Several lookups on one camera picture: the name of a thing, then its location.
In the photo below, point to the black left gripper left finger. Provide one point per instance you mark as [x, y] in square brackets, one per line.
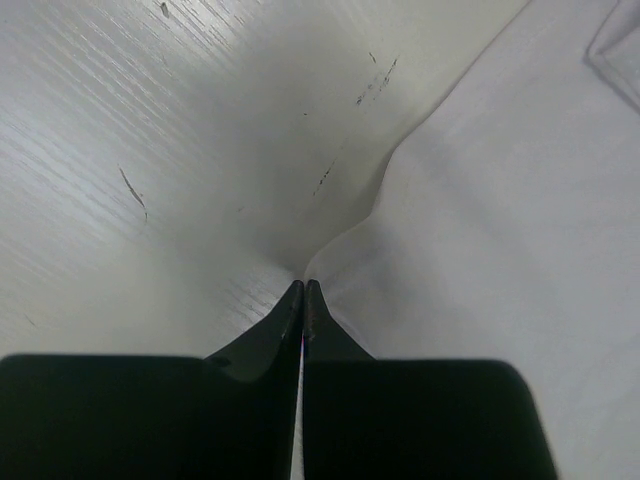
[229, 415]

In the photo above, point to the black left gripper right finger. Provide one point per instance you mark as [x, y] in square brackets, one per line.
[368, 418]

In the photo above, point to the white t shirt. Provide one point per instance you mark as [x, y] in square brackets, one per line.
[507, 227]

